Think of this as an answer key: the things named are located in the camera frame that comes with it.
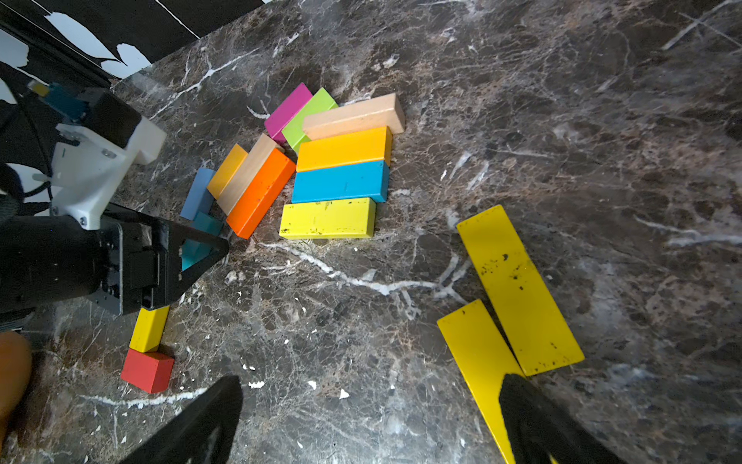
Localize lime green short block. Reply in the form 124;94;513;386
280;86;340;153

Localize orange block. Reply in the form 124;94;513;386
227;149;296;240

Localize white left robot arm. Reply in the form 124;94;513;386
1;81;229;330

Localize amber yellow short block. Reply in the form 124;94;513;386
208;144;248;200

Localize light blue block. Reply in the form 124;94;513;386
180;168;216;220

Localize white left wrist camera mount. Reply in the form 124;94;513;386
49;118;166;230

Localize cyan long block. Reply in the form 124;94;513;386
292;160;390;203

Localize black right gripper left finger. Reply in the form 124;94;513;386
123;375;243;463

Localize teal block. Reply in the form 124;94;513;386
181;212;222;271

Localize natural wood short block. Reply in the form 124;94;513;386
217;133;284;216

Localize red block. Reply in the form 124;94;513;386
121;349;175;394

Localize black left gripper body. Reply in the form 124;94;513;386
1;204;167;318

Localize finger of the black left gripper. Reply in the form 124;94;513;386
153;220;229;307

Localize natural wood long block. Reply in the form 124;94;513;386
303;93;406;140

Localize yellow flat plank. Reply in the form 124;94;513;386
457;205;585;376
438;300;525;463

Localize orange plush toy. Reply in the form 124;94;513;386
0;331;32;444

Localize amber yellow long block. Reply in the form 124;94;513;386
297;127;392;172

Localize magenta block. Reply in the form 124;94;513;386
265;83;313;146

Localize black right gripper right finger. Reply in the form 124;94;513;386
499;374;623;464

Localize yellow-green long block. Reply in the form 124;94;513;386
279;198;376;240

